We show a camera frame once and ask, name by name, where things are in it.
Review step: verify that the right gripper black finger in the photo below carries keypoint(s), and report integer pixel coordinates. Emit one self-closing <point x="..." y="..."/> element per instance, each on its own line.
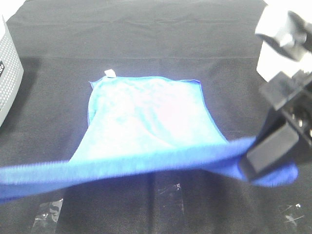
<point x="270" y="148"/>

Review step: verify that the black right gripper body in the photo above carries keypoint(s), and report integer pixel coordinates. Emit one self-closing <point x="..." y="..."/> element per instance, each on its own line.
<point x="291" y="103"/>

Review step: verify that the blue microfibre towel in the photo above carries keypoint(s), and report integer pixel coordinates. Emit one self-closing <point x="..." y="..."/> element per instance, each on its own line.
<point x="135" y="126"/>

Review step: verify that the white slotted storage bin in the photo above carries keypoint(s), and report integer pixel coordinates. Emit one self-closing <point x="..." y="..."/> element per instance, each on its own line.
<point x="270" y="63"/>

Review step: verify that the right clear tape strip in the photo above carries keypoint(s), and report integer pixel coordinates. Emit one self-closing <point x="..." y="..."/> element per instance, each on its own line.
<point x="292" y="214"/>

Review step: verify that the clear tape strip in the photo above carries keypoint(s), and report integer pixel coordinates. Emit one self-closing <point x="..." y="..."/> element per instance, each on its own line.
<point x="292" y="214"/>
<point x="46" y="219"/>
<point x="171" y="205"/>

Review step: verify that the middle clear tape strip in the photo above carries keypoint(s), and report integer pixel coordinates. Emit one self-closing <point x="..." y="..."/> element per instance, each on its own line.
<point x="171" y="205"/>

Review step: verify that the black table cloth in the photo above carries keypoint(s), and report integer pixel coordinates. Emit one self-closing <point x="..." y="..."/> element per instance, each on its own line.
<point x="65" y="44"/>

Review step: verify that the left clear tape strip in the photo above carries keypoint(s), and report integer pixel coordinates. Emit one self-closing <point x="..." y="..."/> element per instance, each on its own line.
<point x="46" y="219"/>

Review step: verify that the grey perforated basket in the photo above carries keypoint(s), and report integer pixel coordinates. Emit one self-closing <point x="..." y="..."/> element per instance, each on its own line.
<point x="11" y="70"/>

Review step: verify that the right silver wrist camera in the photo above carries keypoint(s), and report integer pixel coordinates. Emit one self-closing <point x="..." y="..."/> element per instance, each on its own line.
<point x="286" y="31"/>

